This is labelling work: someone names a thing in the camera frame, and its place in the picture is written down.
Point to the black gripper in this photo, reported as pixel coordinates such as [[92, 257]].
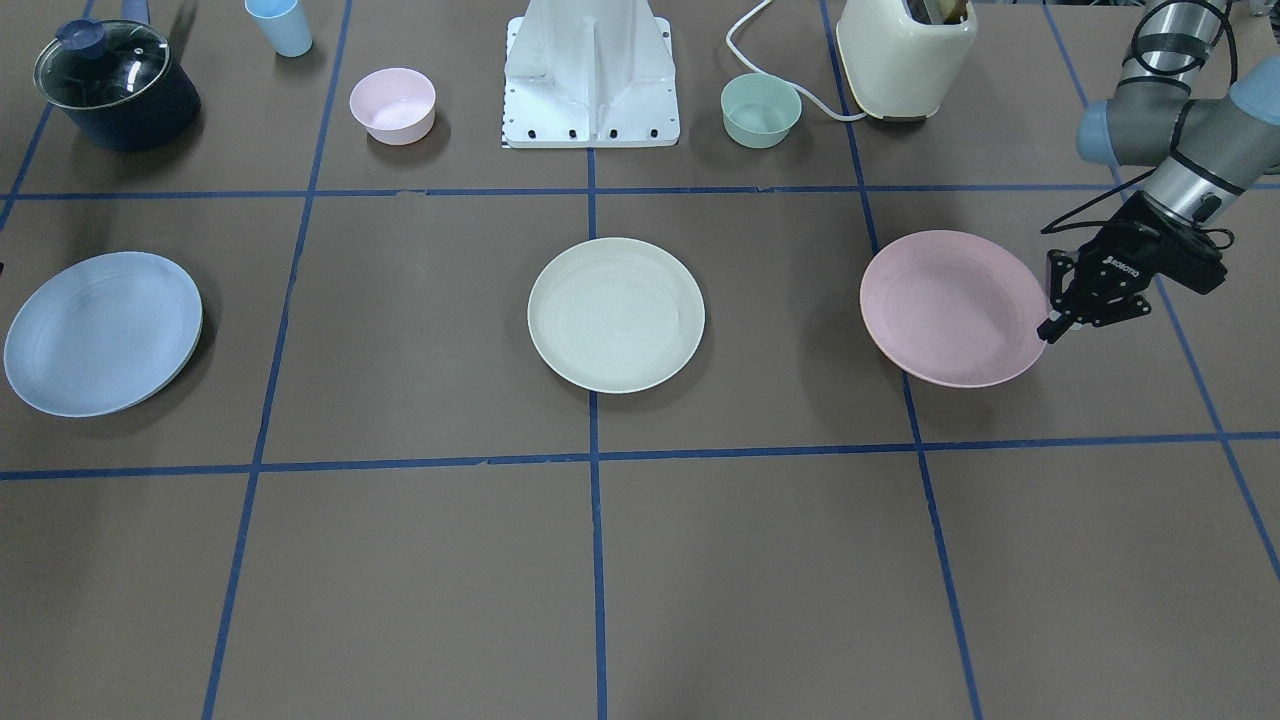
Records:
[[1121, 258]]

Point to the pink plate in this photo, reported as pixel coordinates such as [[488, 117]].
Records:
[[953, 309]]

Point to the blue plate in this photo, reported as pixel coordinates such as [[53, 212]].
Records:
[[104, 335]]

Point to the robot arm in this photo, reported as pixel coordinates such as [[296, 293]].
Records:
[[1202, 134]]

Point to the cream toaster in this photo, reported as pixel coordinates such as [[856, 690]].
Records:
[[901, 57]]

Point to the green bowl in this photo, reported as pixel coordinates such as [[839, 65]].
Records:
[[758, 110]]

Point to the cream white plate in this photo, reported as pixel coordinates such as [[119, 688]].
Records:
[[616, 315]]

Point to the pink bowl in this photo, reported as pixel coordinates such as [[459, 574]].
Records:
[[396, 106]]

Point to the light blue cup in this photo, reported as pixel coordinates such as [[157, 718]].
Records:
[[284, 25]]

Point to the dark blue pot with lid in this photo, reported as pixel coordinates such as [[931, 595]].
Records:
[[119, 80]]

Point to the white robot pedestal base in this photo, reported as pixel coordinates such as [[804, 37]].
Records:
[[589, 75]]

